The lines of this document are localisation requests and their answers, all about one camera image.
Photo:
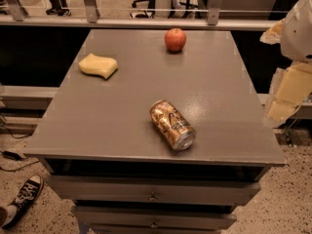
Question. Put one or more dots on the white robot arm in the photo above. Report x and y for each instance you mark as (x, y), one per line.
(296, 38)

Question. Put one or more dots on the upper grey drawer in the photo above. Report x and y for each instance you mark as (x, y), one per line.
(147, 190)

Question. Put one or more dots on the grey drawer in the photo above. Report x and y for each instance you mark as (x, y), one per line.
(153, 219)
(147, 190)

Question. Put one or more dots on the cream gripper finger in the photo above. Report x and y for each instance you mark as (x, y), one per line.
(289, 88)
(273, 35)

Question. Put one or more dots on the yellow sponge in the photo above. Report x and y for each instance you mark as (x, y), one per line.
(99, 66)

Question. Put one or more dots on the metal railing frame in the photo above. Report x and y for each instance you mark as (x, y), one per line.
(116, 14)

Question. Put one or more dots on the red apple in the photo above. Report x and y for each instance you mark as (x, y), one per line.
(175, 39)

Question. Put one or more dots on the grey drawer cabinet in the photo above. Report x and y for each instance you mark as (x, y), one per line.
(102, 127)

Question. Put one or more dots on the black white sneaker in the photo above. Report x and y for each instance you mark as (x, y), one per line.
(28, 194)

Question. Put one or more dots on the lower grey drawer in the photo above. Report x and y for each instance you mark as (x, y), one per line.
(153, 219)

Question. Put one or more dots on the gold soda can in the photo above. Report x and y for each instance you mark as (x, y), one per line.
(178, 132)

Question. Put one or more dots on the black office chair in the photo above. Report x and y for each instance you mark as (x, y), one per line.
(143, 9)

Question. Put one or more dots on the standing person legs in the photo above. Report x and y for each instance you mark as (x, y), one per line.
(58, 8)

